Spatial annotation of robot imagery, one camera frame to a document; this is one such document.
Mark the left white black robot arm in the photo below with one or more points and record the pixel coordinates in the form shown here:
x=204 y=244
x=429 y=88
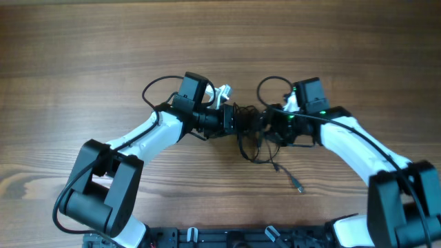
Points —
x=101 y=190

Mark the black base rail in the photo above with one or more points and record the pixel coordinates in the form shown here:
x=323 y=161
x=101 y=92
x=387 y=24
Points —
x=271 y=236

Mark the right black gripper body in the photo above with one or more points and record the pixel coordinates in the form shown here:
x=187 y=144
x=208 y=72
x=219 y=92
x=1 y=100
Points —
x=284 y=125

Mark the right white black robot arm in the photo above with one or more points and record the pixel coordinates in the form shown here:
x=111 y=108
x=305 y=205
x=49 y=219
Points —
x=403 y=206

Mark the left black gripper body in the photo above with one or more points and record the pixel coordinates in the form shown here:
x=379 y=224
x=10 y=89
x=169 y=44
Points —
x=217 y=120

